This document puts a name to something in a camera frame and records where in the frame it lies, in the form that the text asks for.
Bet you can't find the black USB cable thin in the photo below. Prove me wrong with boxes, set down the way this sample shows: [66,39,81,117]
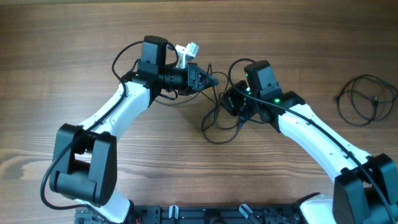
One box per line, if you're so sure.
[203,63,242,131]

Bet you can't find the black USB cable long tail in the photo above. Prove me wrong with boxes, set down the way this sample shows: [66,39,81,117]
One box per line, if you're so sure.
[334,74,397,127]

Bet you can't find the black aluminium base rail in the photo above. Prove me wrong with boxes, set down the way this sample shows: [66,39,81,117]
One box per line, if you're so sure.
[73,203,304,224]

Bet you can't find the black USB cable coil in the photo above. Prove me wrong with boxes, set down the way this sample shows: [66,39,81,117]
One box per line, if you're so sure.
[154,90,246,146]

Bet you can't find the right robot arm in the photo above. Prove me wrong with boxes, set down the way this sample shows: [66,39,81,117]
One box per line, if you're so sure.
[221,59,397,224]

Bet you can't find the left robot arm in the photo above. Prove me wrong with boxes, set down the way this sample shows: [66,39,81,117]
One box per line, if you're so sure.
[40,35,219,223]

